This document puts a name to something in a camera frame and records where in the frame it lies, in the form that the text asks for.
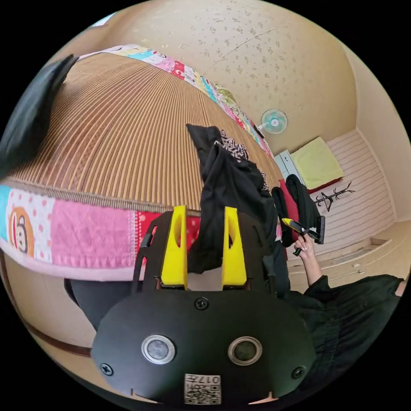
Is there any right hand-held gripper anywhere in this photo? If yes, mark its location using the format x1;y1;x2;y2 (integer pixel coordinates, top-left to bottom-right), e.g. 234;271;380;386
281;217;319;257

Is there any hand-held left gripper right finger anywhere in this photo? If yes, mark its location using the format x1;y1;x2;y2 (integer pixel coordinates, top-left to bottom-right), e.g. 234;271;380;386
221;206;248;287

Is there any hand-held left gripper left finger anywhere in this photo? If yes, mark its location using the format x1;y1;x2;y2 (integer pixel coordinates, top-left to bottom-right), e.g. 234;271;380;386
160;205;189;288

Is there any black long sleeve shirt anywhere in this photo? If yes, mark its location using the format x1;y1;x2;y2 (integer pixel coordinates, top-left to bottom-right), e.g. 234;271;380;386
186;123;282;275

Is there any person's right forearm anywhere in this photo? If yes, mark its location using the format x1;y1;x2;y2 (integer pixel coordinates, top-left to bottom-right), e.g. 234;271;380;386
305;256;324;287

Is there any person's right hand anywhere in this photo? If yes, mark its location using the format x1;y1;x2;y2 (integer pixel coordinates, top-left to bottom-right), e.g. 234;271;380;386
294;236;317;261

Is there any pile of clothes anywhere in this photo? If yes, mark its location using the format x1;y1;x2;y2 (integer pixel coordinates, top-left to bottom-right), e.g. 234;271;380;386
220;128;322;248

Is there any white cupboard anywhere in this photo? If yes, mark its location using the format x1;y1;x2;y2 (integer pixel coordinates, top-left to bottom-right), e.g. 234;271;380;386
274;149;304;180

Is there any yellow folded blanket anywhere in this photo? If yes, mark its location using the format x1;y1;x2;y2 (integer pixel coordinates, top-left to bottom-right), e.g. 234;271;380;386
290;136;345;194

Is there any white and teal fan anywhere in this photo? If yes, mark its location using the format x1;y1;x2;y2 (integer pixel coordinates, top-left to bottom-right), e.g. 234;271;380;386
256;108;289;139

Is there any bed with woven mat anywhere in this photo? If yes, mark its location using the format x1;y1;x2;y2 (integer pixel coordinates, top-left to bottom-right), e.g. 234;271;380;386
0;43;289;283

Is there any black cushion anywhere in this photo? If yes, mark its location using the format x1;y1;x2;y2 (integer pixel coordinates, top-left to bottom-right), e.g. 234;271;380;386
0;54;80;178

